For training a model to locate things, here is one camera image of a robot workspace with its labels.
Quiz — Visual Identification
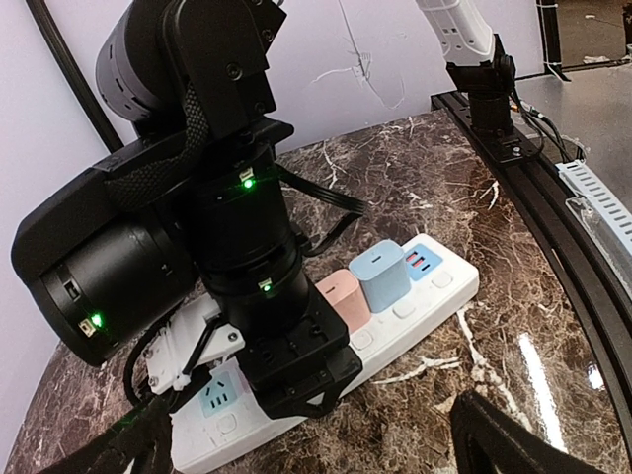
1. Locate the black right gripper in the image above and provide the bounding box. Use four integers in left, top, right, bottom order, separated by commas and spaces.
198, 237, 363, 420

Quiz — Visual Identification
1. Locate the white multicolour power strip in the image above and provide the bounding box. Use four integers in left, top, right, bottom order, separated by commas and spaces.
167, 232, 481, 474

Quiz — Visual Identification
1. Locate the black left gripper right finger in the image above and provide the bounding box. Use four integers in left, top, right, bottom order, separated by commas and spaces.
450, 390, 599, 473

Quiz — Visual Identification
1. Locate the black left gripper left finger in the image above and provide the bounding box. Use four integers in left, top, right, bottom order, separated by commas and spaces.
48, 397, 171, 473

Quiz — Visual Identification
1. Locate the pink plug adapter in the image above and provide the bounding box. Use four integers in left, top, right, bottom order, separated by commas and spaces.
316, 269, 371, 334

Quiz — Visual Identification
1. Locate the black front table rail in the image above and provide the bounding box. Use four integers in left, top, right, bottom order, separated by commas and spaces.
429, 91, 632, 396

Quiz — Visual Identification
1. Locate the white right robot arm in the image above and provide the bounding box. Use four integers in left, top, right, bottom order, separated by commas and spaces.
11, 1, 366, 420

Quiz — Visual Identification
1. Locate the grey slotted cable duct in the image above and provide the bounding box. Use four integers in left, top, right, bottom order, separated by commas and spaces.
556, 160, 631, 252

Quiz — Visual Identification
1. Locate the blue plug adapter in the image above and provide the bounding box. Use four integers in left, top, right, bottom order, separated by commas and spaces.
349, 239, 412, 314

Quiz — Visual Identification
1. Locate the left black frame post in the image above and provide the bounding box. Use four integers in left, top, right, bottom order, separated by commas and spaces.
26, 0, 123, 153

